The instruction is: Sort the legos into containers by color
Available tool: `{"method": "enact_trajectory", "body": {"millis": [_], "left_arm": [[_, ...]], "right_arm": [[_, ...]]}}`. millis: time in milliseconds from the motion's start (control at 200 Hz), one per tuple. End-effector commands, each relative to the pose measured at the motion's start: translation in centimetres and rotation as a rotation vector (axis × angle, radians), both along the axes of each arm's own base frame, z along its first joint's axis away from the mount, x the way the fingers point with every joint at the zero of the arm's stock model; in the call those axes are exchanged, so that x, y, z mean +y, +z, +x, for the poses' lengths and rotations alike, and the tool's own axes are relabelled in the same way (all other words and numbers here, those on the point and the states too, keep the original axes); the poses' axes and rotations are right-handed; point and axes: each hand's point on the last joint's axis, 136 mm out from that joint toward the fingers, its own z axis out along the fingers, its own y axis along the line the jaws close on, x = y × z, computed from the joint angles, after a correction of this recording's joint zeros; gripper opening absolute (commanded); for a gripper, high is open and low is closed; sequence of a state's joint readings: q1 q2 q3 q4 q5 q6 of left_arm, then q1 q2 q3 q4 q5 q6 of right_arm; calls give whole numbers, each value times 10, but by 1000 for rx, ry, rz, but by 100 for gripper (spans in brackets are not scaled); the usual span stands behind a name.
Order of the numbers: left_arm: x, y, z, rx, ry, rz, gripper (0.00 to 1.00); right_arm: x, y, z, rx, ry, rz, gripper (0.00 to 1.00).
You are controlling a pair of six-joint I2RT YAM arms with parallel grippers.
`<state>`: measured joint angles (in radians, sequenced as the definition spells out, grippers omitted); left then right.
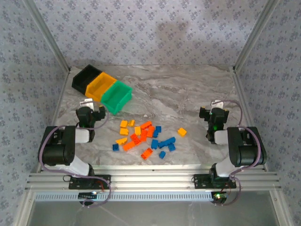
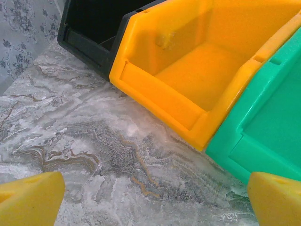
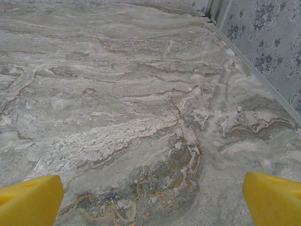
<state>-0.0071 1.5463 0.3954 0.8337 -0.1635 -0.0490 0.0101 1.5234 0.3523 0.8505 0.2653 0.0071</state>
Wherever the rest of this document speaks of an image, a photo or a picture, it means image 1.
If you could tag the wide aluminum extrusion beam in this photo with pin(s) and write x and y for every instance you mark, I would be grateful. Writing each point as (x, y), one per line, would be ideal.
(152, 179)

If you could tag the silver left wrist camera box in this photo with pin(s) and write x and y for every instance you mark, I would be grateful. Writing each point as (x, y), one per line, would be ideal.
(85, 102)

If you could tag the small lit circuit board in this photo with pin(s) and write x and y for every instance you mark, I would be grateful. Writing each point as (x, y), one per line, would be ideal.
(219, 197)
(87, 195)

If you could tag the long orange lego brick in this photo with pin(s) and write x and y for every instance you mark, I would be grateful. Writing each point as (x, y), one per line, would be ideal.
(146, 125)

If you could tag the green plastic bin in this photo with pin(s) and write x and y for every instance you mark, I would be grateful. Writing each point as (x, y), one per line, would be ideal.
(115, 96)

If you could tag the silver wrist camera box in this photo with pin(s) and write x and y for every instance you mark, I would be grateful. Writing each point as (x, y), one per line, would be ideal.
(85, 102)
(217, 103)

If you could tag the yellow plastic bin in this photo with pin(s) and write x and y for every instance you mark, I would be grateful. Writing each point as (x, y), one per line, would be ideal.
(100, 86)

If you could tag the yellow curved lego brick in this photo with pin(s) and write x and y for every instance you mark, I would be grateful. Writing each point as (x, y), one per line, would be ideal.
(122, 141)

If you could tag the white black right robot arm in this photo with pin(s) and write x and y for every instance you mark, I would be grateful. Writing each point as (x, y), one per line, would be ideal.
(247, 150)

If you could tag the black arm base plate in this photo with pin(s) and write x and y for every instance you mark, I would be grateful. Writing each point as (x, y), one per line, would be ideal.
(75, 186)
(200, 181)

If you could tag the aluminum frame leg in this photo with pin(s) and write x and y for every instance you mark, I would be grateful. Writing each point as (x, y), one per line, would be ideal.
(280, 209)
(24, 209)

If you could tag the long blue lego brick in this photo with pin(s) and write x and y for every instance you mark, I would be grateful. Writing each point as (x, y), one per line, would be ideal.
(170, 140)

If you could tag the aluminum table side rail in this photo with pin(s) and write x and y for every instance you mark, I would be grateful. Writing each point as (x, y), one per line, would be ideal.
(60, 99)
(241, 94)

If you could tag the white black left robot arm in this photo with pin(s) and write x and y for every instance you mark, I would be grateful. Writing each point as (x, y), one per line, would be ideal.
(56, 150)

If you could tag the aluminum corner post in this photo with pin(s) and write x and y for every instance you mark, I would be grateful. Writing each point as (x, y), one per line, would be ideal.
(48, 35)
(255, 35)

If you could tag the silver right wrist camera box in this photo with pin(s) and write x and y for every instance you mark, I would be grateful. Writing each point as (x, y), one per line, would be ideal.
(217, 103)

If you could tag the black plastic bin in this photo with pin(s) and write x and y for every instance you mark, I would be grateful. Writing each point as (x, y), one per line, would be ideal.
(82, 78)

